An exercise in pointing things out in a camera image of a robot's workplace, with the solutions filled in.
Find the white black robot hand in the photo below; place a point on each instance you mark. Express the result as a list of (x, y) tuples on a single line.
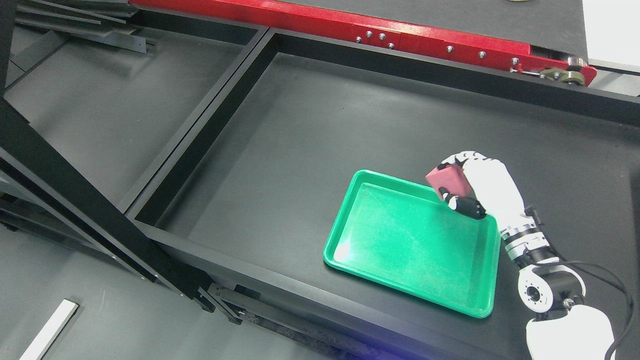
[(493, 187)]

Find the pink foam block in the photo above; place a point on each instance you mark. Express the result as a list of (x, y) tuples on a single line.
[(451, 178)]

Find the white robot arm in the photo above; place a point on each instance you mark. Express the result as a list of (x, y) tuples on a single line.
[(563, 326)]

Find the green plastic tray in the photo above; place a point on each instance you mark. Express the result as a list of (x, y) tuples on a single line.
[(399, 234)]

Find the black metal center shelf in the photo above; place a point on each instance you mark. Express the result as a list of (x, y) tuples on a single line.
[(252, 190)]

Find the black metal shelf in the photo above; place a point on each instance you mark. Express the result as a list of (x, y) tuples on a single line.
[(98, 132), (252, 190)]

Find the black metal left shelf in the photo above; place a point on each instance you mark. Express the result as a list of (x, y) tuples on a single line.
[(98, 132)]

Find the white table leg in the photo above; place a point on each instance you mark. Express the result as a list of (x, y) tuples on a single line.
[(50, 331)]

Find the red conveyor rail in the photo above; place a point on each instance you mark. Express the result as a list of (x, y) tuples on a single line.
[(439, 43)]

